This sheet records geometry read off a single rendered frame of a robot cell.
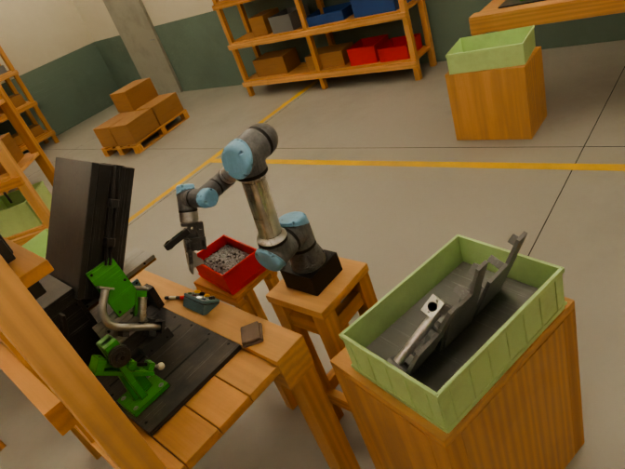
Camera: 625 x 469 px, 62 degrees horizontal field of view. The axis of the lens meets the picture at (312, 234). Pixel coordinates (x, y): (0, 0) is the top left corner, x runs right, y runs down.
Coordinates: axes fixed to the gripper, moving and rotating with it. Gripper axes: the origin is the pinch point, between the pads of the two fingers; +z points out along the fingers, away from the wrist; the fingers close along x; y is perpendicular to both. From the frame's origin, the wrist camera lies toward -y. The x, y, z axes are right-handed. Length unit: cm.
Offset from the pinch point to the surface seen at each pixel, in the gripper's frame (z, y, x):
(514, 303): 12, 92, -82
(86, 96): -196, -30, 986
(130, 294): 4.8, -24.1, -2.2
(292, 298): 14.5, 36.8, -17.2
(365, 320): 13, 46, -62
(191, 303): 14.5, -1.0, 3.4
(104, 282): -2.0, -32.7, -3.9
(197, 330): 22.1, -1.7, -10.4
